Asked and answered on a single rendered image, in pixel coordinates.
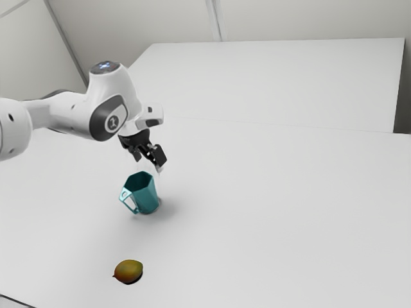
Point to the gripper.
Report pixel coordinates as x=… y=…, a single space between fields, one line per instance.
x=136 y=141

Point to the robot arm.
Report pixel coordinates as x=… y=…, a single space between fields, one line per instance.
x=64 y=109

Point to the teal faceted mug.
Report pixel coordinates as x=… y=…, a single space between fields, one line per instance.
x=141 y=194

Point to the orange green mango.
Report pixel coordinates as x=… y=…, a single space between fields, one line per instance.
x=128 y=271

